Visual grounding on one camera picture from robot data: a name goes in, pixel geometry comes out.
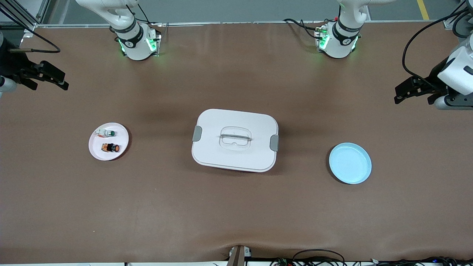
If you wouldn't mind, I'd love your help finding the white lidded storage box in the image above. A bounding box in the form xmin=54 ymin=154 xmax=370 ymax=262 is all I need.
xmin=191 ymin=108 xmax=279 ymax=173

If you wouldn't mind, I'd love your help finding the light blue round plate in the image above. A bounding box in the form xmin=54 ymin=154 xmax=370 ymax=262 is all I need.
xmin=329 ymin=142 xmax=372 ymax=185

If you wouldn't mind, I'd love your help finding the pink round plate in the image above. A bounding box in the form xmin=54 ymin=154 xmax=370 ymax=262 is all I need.
xmin=89 ymin=122 xmax=130 ymax=161

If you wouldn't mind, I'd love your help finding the brown table mat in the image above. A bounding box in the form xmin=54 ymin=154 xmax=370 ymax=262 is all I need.
xmin=0 ymin=21 xmax=473 ymax=263

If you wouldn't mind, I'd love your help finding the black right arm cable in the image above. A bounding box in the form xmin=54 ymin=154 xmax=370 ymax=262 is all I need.
xmin=0 ymin=7 xmax=61 ymax=53

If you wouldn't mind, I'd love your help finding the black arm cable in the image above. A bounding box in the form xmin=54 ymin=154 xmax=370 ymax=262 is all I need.
xmin=402 ymin=0 xmax=473 ymax=91
xmin=0 ymin=7 xmax=61 ymax=53

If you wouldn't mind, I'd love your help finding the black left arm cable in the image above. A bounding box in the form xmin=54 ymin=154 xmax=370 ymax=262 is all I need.
xmin=402 ymin=0 xmax=473 ymax=91

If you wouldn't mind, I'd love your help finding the aluminium frame extrusion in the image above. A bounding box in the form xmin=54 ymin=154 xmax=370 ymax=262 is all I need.
xmin=0 ymin=0 xmax=51 ymax=32

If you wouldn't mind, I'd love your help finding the black right base cable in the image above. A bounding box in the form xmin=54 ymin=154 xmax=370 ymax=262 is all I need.
xmin=126 ymin=3 xmax=152 ymax=25

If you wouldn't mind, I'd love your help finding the black base cable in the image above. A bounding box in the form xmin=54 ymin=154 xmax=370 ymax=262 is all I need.
xmin=126 ymin=3 xmax=152 ymax=25
xmin=283 ymin=18 xmax=324 ymax=40

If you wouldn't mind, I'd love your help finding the black left base cable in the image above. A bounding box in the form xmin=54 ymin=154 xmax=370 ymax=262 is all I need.
xmin=283 ymin=18 xmax=324 ymax=40

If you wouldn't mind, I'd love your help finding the black cable bundle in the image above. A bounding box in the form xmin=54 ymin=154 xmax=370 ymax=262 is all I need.
xmin=370 ymin=256 xmax=473 ymax=266

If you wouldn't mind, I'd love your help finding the aluminium table edge rail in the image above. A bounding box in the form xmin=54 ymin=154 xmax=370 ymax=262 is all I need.
xmin=37 ymin=21 xmax=473 ymax=28

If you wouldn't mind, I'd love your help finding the black looped cable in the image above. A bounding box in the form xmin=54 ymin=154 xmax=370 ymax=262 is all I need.
xmin=292 ymin=249 xmax=347 ymax=266

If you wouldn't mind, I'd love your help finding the camera mount post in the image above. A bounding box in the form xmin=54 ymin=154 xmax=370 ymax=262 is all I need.
xmin=227 ymin=245 xmax=252 ymax=266

